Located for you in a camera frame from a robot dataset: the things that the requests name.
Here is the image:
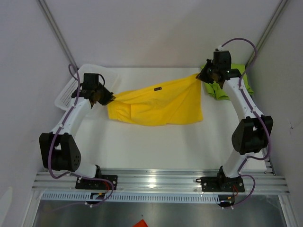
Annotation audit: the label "lime green shorts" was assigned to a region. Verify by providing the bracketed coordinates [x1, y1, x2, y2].
[204, 64, 254, 101]

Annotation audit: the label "yellow shorts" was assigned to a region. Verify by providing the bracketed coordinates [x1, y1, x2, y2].
[107, 74, 203, 126]

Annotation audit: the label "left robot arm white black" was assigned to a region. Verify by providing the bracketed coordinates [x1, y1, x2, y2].
[39, 73, 115, 189]

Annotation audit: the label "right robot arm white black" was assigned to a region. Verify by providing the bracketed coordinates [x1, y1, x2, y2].
[196, 50, 273, 192]

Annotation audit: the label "white plastic basket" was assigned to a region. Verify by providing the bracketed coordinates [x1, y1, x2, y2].
[54, 64, 120, 111]

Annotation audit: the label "orange object at bottom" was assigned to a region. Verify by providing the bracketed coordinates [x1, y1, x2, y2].
[133, 219, 148, 227]

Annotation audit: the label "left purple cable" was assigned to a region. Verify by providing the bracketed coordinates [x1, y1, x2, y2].
[48, 63, 115, 209]

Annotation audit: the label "purple cable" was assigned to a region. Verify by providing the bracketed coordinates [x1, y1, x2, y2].
[213, 37, 272, 210]
[48, 63, 115, 209]

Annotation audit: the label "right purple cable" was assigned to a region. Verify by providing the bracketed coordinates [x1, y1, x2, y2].
[213, 37, 272, 210]

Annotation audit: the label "left corner aluminium post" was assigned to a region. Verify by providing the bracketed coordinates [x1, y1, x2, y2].
[36, 0, 78, 68]

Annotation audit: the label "corner aluminium post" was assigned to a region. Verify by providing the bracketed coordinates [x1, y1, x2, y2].
[36, 0, 78, 68]
[255, 0, 291, 55]

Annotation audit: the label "right corner aluminium post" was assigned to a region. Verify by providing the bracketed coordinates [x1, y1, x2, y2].
[255, 0, 291, 55]

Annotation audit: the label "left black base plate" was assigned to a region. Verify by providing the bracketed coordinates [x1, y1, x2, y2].
[75, 175, 118, 191]

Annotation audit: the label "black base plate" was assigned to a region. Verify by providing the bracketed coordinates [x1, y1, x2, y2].
[195, 176, 245, 192]
[75, 175, 118, 191]

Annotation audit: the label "right side aluminium rail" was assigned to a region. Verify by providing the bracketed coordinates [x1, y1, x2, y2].
[245, 94, 276, 175]

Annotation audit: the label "slotted cable duct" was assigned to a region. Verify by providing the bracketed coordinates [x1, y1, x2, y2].
[41, 191, 220, 204]

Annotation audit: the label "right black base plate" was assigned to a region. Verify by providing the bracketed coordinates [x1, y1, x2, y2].
[195, 176, 245, 192]

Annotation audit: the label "aluminium mounting rail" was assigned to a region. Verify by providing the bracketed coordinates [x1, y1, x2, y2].
[32, 169, 290, 195]

